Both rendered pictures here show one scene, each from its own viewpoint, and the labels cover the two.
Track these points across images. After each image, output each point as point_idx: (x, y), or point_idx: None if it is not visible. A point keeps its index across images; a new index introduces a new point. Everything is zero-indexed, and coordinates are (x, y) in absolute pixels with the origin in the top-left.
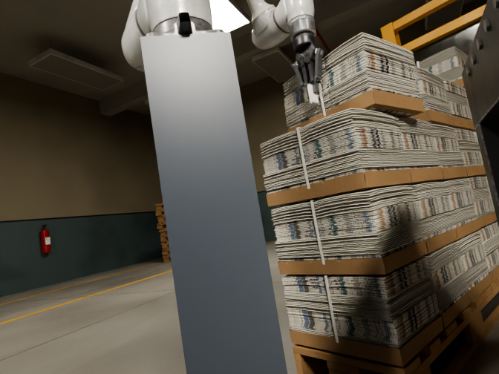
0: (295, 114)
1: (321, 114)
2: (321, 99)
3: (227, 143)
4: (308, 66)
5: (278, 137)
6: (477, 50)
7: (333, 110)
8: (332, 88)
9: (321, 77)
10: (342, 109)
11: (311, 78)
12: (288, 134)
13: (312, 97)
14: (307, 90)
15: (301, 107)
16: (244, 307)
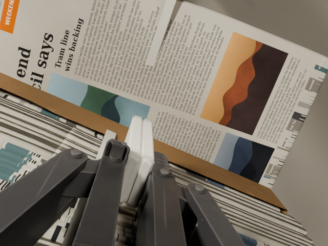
0: (259, 219)
1: (123, 139)
2: (102, 154)
3: None
4: (108, 234)
5: (251, 25)
6: None
7: (71, 116)
8: (26, 137)
9: (56, 227)
10: (33, 94)
11: (112, 167)
12: (212, 10)
13: (134, 122)
14: (158, 163)
15: (226, 214)
16: None
